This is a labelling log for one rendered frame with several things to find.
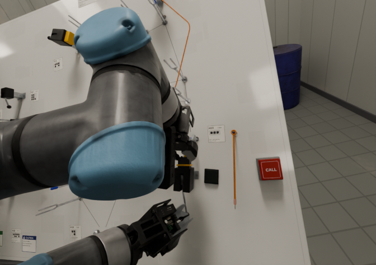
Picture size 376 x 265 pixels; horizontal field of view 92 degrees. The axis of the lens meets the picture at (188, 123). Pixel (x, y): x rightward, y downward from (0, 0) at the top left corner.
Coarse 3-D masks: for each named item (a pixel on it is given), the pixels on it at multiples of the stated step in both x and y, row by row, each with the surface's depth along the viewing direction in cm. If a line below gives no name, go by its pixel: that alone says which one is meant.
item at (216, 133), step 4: (208, 128) 53; (212, 128) 53; (216, 128) 52; (220, 128) 52; (224, 128) 52; (208, 132) 53; (212, 132) 52; (216, 132) 52; (220, 132) 52; (224, 132) 51; (208, 136) 53; (212, 136) 52; (216, 136) 52; (220, 136) 52; (224, 136) 51; (208, 140) 52; (212, 140) 52; (216, 140) 52; (220, 140) 52; (224, 140) 51
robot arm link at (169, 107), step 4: (168, 80) 28; (172, 92) 27; (168, 96) 26; (172, 96) 27; (168, 100) 26; (172, 100) 27; (176, 100) 29; (164, 104) 26; (168, 104) 27; (172, 104) 28; (176, 104) 29; (164, 108) 26; (168, 108) 27; (172, 108) 28; (176, 108) 29; (164, 112) 27; (168, 112) 28; (172, 112) 28; (164, 116) 27; (168, 116) 28; (164, 120) 28
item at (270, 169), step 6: (258, 162) 45; (264, 162) 45; (270, 162) 44; (276, 162) 44; (264, 168) 45; (270, 168) 44; (276, 168) 44; (264, 174) 44; (270, 174) 44; (276, 174) 44; (282, 174) 43
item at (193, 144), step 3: (189, 141) 37; (192, 141) 38; (186, 144) 36; (189, 144) 37; (192, 144) 37; (195, 144) 38; (189, 147) 37; (192, 147) 37; (195, 147) 38; (186, 150) 39; (189, 150) 39; (192, 150) 38; (195, 150) 38; (192, 153) 40; (195, 153) 40; (195, 156) 42
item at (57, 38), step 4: (52, 32) 62; (56, 32) 62; (60, 32) 61; (64, 32) 61; (48, 36) 66; (52, 36) 62; (56, 36) 61; (60, 36) 61; (64, 36) 61; (52, 40) 62; (56, 40) 61; (60, 40) 61; (60, 44) 65; (64, 44) 64; (68, 44) 63; (76, 52) 70
